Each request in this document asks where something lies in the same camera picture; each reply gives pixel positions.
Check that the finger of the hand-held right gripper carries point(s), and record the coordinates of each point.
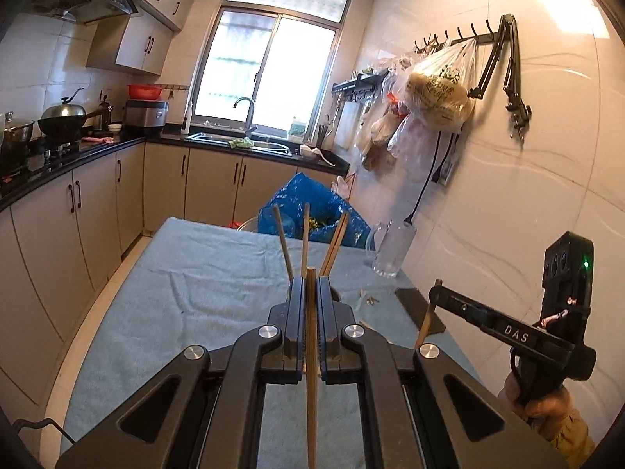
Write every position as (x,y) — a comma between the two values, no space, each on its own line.
(464,308)

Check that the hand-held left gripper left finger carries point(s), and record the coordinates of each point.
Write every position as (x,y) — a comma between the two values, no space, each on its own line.
(295,312)

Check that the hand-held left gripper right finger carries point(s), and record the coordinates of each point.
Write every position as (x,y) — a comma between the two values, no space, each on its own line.
(327,312)

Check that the long wooden chopstick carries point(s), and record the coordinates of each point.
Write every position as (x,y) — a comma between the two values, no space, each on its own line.
(426,325)
(311,400)

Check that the bundle of wooden chopsticks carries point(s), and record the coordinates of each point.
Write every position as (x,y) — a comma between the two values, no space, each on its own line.
(305,239)

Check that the person's right forearm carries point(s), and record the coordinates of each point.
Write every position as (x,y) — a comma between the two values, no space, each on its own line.
(569,437)

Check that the person's right hand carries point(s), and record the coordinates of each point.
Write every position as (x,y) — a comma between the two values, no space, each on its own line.
(547,408)

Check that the small metal keys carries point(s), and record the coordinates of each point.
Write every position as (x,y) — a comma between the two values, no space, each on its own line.
(371,299)

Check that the black smartphone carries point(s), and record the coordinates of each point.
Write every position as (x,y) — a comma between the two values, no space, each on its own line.
(410,303)

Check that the clear glass mug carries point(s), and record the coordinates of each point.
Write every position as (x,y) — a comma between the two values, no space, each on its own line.
(393,254)

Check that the grey-blue table cloth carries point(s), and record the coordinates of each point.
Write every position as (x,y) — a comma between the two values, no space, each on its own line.
(205,278)

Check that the blue plastic bag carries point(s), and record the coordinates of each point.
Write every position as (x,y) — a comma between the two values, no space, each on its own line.
(322,205)

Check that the white power strip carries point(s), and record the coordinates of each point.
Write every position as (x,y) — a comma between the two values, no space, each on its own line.
(447,171)

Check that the white ladle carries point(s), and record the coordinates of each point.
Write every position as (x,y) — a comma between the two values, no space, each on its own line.
(312,152)

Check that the steel kitchen sink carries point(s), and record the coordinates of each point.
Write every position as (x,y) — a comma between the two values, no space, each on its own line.
(268,145)

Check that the dark chopsticks caddy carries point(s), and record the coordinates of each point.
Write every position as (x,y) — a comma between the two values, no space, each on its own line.
(322,137)

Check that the green dish cloth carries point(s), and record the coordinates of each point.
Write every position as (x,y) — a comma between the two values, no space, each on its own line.
(241,143)

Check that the green-label bottle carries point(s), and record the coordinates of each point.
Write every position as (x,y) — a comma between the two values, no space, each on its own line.
(296,129)

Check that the white cutting board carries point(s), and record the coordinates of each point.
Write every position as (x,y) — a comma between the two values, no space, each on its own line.
(347,127)

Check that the hanging plastic bags bundle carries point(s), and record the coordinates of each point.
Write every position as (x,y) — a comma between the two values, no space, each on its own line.
(385,122)

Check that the chrome kitchen faucet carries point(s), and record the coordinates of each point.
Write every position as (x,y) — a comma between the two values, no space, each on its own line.
(252,117)

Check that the large clear hanging bag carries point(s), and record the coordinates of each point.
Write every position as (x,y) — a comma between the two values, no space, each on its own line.
(439,97)

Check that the white plastic bottle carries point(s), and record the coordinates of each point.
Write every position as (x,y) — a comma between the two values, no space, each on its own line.
(187,122)

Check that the kitchen window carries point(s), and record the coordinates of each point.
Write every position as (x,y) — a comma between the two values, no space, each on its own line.
(273,68)

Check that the silver rice cooker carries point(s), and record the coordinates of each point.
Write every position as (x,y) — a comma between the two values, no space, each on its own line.
(144,117)

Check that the beige base cabinets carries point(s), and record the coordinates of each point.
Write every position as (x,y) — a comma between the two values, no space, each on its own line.
(53,234)

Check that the pink dish cloth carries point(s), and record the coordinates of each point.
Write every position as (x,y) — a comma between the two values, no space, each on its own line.
(97,140)

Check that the red plastic basin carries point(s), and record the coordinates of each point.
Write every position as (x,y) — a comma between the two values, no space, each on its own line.
(146,92)

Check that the dark kettle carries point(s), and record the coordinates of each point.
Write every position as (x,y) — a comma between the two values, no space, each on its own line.
(102,112)

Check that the black gas stove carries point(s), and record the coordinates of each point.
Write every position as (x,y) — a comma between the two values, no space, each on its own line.
(53,151)

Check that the black kitchen countertop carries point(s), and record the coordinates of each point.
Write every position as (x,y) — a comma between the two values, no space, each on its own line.
(29,178)

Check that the black wok with lid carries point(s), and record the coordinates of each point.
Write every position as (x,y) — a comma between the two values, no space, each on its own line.
(61,122)

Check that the beige upper cabinets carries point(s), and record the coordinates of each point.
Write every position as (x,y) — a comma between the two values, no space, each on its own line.
(141,44)

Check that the steel cooking pot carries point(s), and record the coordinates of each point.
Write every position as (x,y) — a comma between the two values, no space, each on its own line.
(17,137)

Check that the black wall rack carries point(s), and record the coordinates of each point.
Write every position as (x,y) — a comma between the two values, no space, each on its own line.
(361,83)

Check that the black wall hook rail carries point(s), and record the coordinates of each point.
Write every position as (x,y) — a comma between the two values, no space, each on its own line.
(468,39)

